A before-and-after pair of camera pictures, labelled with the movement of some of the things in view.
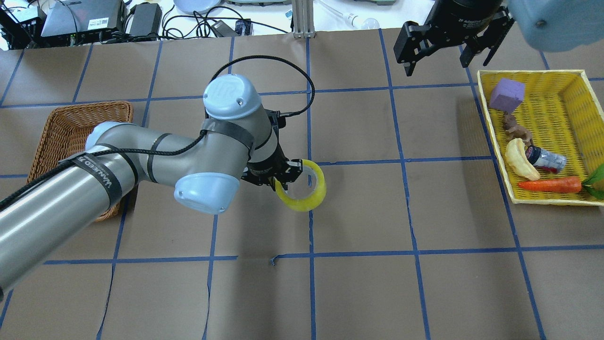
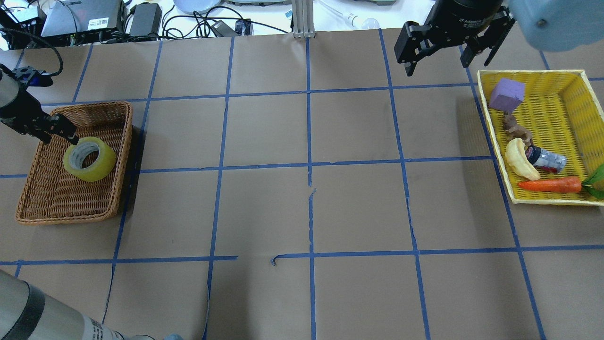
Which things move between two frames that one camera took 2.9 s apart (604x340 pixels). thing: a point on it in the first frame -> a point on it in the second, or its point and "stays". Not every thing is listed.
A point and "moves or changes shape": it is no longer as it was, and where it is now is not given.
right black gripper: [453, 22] stays
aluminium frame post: [303, 19] stays
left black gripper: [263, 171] -> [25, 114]
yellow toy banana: [518, 160] stays
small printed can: [549, 161] stays
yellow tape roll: [308, 203] moves or changes shape
